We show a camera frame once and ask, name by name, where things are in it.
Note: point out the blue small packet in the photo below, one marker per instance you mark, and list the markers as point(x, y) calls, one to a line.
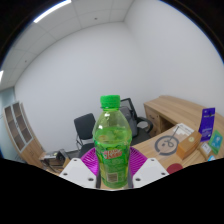
point(212, 158)

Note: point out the grey mesh office chair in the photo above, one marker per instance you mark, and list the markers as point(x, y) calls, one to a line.
point(135, 121)

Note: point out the beige small box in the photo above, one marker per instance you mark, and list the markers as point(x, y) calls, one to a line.
point(205, 150)

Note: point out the brown cardboard box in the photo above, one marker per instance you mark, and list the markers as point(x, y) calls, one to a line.
point(50, 156)

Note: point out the wooden side desk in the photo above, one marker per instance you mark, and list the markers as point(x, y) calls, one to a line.
point(176, 108)

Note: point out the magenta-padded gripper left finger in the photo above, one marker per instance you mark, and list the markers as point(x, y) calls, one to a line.
point(78, 171)

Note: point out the green flat packet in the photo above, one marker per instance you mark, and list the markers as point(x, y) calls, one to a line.
point(216, 141)

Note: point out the green drink bottle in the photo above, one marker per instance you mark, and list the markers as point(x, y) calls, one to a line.
point(111, 146)

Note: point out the white paper sheet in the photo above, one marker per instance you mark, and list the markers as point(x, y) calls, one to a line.
point(183, 129)

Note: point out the wooden shelf cabinet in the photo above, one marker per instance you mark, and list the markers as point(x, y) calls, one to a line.
point(23, 133)

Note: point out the purple retail package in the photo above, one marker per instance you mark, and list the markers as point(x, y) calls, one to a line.
point(207, 123)

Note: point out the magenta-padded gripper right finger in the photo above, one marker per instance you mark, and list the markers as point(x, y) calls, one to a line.
point(150, 170)

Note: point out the rectangular ceiling light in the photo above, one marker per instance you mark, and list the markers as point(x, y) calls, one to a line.
point(51, 10)

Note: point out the black office chair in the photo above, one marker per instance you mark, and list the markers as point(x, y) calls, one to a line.
point(84, 126)

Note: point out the orange cardboard box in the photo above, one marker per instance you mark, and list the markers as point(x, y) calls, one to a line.
point(188, 145)

